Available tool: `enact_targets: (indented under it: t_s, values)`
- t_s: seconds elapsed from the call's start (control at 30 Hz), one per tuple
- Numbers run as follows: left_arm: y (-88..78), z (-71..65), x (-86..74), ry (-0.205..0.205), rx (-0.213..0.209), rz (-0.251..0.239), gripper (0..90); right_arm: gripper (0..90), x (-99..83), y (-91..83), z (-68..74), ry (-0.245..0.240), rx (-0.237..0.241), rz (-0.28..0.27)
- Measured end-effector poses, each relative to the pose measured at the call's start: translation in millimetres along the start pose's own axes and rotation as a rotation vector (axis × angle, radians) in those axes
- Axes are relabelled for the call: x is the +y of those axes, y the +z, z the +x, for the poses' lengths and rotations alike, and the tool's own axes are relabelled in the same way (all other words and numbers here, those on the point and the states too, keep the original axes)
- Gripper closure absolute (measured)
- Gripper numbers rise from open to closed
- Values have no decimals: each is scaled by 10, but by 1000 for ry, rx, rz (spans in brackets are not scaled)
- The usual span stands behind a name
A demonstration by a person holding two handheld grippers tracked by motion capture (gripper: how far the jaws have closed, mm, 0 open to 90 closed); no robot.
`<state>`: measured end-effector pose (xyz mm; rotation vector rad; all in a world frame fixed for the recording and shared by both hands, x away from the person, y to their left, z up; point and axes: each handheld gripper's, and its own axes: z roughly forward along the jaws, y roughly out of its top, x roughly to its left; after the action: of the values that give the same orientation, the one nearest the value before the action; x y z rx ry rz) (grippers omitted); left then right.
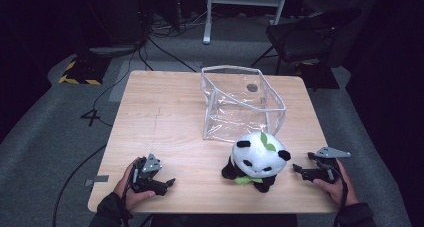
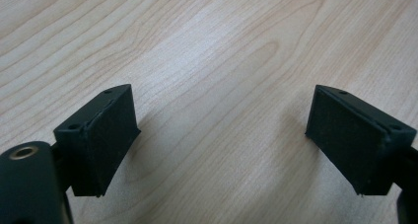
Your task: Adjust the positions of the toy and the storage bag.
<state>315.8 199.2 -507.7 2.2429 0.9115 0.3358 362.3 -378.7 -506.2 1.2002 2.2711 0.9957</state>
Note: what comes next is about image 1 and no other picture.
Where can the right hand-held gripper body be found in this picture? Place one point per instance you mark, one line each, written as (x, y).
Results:
(328, 152)

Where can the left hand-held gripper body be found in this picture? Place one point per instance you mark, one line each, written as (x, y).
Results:
(151, 163)

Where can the panda plush toy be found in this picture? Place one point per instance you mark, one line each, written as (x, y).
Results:
(256, 157)

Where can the transparent plastic bag white trim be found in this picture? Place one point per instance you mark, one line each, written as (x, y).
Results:
(213, 120)

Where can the person's left hand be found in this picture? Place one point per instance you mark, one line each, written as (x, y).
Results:
(124, 192)

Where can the person's right hand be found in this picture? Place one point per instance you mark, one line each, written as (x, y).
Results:
(341, 192)

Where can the grey tape strip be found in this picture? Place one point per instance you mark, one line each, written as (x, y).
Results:
(98, 179)

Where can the yellow black striped base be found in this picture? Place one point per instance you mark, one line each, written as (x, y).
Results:
(320, 77)
(83, 72)

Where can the black tape floor marker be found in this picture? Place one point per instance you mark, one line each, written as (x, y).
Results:
(90, 116)

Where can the black chair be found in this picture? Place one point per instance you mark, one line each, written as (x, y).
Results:
(300, 40)

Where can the dark equipment cabinet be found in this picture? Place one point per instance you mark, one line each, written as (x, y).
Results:
(126, 17)

